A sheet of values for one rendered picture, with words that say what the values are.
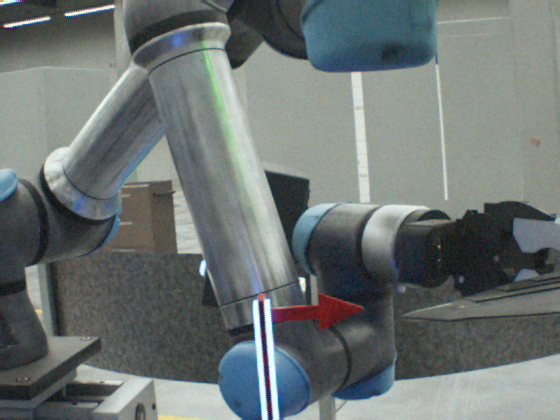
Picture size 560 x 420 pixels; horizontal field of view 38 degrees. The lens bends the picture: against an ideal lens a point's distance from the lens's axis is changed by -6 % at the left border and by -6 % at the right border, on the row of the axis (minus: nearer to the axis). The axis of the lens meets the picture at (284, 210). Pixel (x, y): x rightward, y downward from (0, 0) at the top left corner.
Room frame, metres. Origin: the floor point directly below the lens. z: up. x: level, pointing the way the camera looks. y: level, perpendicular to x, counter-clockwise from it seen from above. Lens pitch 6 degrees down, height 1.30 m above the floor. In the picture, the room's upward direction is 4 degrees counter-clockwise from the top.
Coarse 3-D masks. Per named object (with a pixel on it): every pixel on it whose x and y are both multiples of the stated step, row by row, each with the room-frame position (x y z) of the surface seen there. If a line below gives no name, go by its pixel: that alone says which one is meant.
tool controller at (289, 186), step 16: (272, 176) 1.09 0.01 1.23; (288, 176) 1.10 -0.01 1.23; (304, 176) 1.10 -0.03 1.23; (272, 192) 1.09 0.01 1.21; (288, 192) 1.09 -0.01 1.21; (304, 192) 1.09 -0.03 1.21; (288, 208) 1.09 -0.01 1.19; (304, 208) 1.10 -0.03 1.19; (288, 224) 1.09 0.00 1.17; (288, 240) 1.09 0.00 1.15; (208, 288) 1.09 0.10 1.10; (304, 288) 1.13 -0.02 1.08; (208, 304) 1.09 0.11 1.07
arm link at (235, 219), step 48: (144, 0) 0.76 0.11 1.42; (192, 0) 0.76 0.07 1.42; (144, 48) 0.76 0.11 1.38; (192, 48) 0.75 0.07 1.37; (192, 96) 0.74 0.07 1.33; (192, 144) 0.74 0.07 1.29; (240, 144) 0.75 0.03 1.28; (192, 192) 0.74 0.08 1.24; (240, 192) 0.73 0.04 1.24; (240, 240) 0.72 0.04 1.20; (240, 288) 0.72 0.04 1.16; (288, 288) 0.73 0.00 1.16; (240, 336) 0.72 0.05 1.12; (288, 336) 0.71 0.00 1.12; (336, 336) 0.76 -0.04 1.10; (240, 384) 0.70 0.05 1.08; (288, 384) 0.68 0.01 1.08; (336, 384) 0.75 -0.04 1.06
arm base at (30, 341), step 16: (0, 288) 0.96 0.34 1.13; (16, 288) 0.98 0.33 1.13; (0, 304) 0.96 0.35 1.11; (16, 304) 0.97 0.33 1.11; (0, 320) 0.95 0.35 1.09; (16, 320) 0.96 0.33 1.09; (32, 320) 0.99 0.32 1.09; (0, 336) 0.95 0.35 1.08; (16, 336) 0.96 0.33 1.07; (32, 336) 0.98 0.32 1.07; (0, 352) 0.94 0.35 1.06; (16, 352) 0.95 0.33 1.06; (32, 352) 0.97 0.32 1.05; (0, 368) 0.93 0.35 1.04
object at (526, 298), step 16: (496, 288) 0.56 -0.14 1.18; (512, 288) 0.53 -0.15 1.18; (528, 288) 0.53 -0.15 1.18; (544, 288) 0.51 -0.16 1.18; (464, 304) 0.51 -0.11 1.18; (496, 304) 0.48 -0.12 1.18; (512, 304) 0.48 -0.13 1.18; (528, 304) 0.47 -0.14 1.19; (544, 304) 0.46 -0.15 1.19; (416, 320) 0.62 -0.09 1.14; (432, 320) 0.46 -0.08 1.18; (448, 320) 0.44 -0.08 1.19; (464, 320) 0.43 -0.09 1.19; (480, 320) 0.43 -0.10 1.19; (496, 320) 0.44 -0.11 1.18
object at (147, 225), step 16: (128, 192) 7.24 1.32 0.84; (144, 192) 7.19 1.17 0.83; (160, 192) 7.37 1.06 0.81; (128, 208) 7.24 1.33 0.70; (144, 208) 7.19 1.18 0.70; (160, 208) 7.35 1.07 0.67; (128, 224) 7.24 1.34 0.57; (144, 224) 7.19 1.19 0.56; (160, 224) 7.32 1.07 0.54; (112, 240) 7.30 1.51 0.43; (128, 240) 7.25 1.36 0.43; (144, 240) 7.19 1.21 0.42; (160, 240) 7.30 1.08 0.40
